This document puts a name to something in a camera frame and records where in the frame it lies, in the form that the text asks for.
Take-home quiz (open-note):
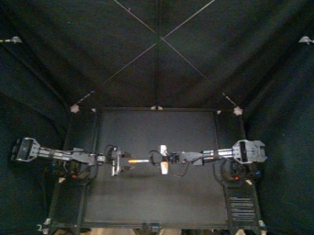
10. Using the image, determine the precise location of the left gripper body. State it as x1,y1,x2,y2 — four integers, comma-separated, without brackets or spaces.
106,147,127,177

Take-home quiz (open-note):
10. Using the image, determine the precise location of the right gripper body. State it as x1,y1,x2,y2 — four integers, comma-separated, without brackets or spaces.
156,144,180,176

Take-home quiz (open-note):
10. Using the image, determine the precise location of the grey marker pen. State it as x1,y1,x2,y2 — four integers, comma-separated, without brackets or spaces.
127,158,152,164

